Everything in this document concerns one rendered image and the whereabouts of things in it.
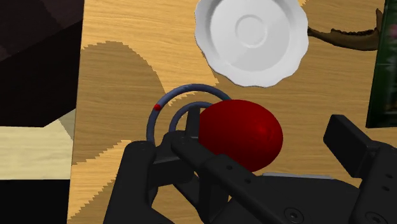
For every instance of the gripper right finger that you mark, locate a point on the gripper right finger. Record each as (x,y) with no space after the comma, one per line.
(377,173)

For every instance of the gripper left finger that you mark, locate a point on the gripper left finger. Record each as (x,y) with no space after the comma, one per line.
(139,173)

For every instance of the dark green box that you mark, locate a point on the dark green box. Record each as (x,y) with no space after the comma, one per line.
(386,77)

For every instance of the wooden table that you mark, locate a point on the wooden table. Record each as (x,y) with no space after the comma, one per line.
(124,77)

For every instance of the brown jawbone figure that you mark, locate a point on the brown jawbone figure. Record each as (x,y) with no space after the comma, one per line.
(356,41)

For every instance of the white scalloped plate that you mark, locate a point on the white scalloped plate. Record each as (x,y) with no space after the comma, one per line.
(251,40)

